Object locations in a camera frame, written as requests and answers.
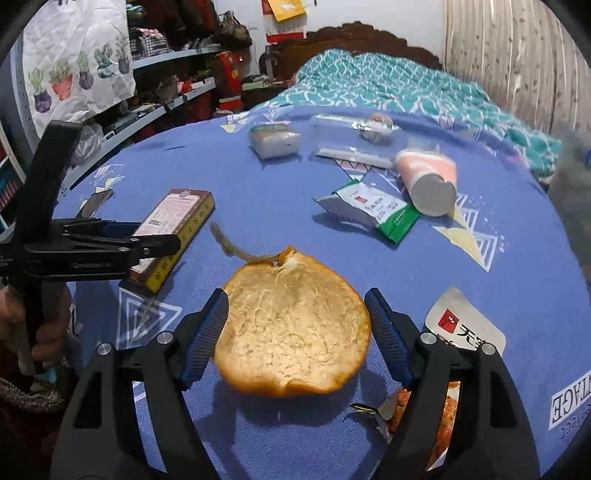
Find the yellow paper bag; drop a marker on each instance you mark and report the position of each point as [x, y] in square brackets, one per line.
[288, 8]

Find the white tissue packet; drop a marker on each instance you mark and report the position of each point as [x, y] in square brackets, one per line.
[274, 141]

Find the teal patterned quilt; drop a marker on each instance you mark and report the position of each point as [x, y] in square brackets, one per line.
[392, 83]

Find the person's left forearm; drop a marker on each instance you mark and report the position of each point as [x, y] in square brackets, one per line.
[27, 424]

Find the person's left hand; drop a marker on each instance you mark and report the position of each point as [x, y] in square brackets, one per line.
[53, 323]

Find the leaf print curtain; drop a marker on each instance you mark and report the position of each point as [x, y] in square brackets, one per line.
[508, 55]

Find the carved wooden headboard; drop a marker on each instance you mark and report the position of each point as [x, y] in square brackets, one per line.
[351, 39]

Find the orange peel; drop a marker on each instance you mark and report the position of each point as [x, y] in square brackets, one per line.
[291, 323]

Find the cactus print cloth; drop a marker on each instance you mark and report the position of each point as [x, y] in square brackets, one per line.
[78, 46]

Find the small brown round object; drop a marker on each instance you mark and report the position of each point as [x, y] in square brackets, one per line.
[379, 125]

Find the brown handbag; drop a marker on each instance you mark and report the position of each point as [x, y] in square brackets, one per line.
[233, 30]

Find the green and white sachet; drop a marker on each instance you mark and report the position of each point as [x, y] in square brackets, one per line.
[369, 207]

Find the white packet with red logo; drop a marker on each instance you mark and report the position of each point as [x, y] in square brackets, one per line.
[461, 323]

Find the brown and yellow carton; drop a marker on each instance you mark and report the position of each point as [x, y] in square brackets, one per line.
[171, 217]

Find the blue printed bedsheet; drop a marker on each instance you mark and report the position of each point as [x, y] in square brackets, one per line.
[277, 198]

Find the white plastic bag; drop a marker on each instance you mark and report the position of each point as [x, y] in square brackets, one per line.
[87, 143]

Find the torn orange snack packet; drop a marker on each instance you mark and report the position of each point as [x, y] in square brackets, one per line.
[450, 410]

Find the dark foil wrapper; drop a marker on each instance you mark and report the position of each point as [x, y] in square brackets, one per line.
[94, 203]

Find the clear plastic package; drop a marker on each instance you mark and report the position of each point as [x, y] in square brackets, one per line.
[341, 138]

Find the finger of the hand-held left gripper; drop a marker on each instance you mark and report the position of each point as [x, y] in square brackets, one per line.
[117, 228]
[115, 254]

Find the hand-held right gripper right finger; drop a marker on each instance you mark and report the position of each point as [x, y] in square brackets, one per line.
[390, 337]

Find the grey metal shelf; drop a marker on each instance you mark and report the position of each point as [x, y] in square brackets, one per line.
[175, 55]

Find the plaid bag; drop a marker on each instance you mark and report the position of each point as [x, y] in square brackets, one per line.
[147, 45]

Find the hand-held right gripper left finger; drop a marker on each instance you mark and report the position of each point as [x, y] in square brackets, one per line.
[205, 337]

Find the red wall calendar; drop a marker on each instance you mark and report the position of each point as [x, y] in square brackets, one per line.
[266, 10]

